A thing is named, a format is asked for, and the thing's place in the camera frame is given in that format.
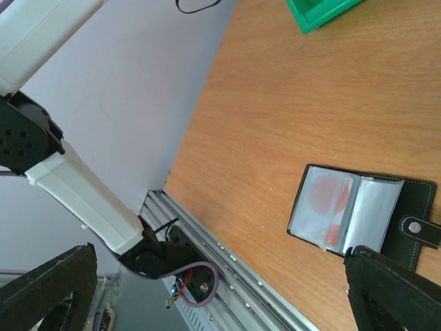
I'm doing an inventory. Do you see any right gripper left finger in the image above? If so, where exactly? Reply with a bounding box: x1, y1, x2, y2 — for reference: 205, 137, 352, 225
1, 243, 97, 330

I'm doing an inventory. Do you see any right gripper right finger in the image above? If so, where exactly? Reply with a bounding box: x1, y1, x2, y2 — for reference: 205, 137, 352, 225
344, 245, 440, 330

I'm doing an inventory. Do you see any black leather card holder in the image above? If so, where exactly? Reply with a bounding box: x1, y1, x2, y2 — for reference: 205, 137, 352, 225
287, 164, 440, 271

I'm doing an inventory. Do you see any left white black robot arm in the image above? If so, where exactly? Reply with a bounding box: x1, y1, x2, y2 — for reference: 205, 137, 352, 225
1, 1, 185, 279

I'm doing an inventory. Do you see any left small circuit board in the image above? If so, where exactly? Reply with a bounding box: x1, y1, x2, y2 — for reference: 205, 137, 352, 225
165, 281, 184, 309

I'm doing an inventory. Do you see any green bin left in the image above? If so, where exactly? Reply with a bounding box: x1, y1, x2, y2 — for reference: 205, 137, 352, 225
286, 0, 362, 34

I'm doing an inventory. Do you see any grey slotted cable duct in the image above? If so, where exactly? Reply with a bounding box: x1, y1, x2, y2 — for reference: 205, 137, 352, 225
162, 277, 215, 331

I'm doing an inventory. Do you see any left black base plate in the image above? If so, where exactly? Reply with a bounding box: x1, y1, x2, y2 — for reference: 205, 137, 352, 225
166, 225, 220, 308

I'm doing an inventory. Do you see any aluminium frame rail front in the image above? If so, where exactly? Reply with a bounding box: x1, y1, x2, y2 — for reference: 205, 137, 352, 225
141, 190, 317, 330

